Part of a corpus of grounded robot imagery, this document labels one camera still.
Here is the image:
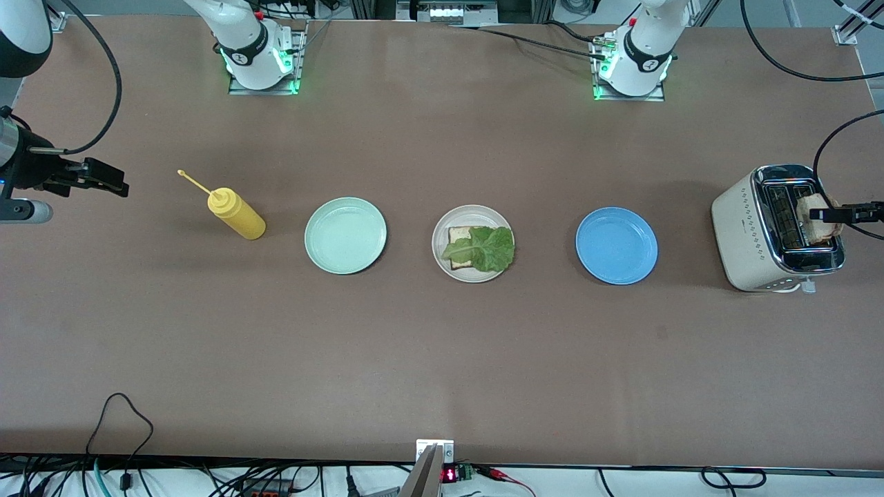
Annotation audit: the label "toasted bread slice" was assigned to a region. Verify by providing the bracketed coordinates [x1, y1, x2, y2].
[796, 193, 845, 244]
[448, 226, 477, 271]

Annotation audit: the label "yellow squeeze bottle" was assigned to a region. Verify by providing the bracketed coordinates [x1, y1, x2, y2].
[177, 169, 267, 241]

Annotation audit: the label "green lettuce leaf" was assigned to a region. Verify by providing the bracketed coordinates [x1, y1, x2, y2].
[441, 226, 516, 273]

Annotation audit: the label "blue plate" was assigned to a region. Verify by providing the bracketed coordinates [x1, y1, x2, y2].
[575, 207, 659, 286]

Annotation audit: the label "green plate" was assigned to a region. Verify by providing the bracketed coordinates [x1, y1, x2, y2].
[305, 197, 387, 275]

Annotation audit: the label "beige plate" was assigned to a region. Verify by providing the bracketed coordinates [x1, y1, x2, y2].
[432, 204, 515, 284]

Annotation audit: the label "beige toaster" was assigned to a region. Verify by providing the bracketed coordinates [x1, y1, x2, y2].
[711, 164, 847, 294]

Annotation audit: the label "grey device with white lights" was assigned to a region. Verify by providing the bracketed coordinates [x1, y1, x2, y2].
[397, 0, 499, 25]

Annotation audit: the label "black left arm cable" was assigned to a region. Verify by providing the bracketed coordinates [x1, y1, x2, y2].
[740, 0, 884, 241]

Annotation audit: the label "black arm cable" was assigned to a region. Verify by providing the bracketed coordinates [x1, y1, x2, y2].
[28, 0, 123, 155]
[740, 0, 884, 241]

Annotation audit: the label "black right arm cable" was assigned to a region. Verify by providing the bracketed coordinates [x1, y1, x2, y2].
[28, 0, 123, 155]

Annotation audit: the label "looped thin black cable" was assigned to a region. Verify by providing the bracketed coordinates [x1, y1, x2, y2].
[85, 393, 155, 492]

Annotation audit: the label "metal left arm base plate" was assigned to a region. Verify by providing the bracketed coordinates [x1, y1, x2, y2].
[590, 38, 667, 103]

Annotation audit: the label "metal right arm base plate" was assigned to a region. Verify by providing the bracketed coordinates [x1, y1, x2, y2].
[228, 21, 308, 96]

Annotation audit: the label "coiled black cable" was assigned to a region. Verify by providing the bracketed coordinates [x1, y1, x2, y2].
[701, 467, 767, 489]

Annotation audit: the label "black cable tangle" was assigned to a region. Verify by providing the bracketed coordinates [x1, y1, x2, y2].
[0, 454, 415, 497]

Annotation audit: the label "long black cable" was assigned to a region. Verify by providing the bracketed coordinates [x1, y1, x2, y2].
[445, 23, 608, 59]

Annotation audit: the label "red clip wires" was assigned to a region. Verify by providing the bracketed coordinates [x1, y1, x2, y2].
[477, 466, 538, 497]

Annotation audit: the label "aluminium camera mount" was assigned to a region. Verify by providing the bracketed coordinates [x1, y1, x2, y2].
[399, 440, 455, 497]

